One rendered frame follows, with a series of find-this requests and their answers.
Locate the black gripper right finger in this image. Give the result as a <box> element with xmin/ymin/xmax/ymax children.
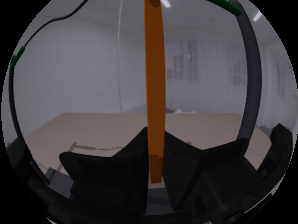
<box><xmin>162</xmin><ymin>131</ymin><xmax>249</xmax><ymax>212</ymax></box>

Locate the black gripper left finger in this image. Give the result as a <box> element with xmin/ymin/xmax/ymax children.
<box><xmin>60</xmin><ymin>127</ymin><xmax>149</xmax><ymax>216</ymax></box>

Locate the dark grey two-post stand with wire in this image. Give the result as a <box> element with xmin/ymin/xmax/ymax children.
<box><xmin>8</xmin><ymin>0</ymin><xmax>262</xmax><ymax>216</ymax></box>

